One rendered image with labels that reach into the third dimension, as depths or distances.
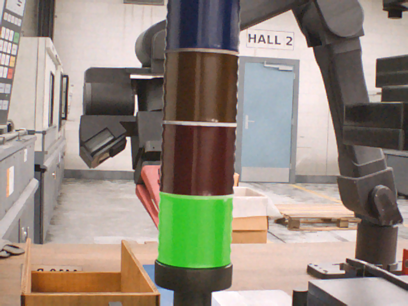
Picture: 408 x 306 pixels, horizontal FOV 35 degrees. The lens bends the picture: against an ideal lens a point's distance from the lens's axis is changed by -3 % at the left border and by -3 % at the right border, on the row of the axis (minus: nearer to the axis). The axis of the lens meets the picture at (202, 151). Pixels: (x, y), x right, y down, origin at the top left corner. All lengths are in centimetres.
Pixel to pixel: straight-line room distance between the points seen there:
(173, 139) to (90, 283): 52
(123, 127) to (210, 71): 53
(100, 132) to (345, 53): 36
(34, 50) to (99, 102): 433
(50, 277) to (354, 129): 43
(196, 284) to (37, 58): 485
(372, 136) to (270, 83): 1123
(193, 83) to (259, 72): 1140
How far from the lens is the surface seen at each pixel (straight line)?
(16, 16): 157
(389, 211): 97
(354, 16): 94
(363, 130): 55
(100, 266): 99
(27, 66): 516
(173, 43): 32
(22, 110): 515
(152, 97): 85
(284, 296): 78
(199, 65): 32
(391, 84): 58
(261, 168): 1174
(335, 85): 94
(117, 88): 85
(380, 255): 99
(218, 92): 32
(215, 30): 32
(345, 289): 56
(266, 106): 1172
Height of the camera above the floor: 112
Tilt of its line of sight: 3 degrees down
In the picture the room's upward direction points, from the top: 2 degrees clockwise
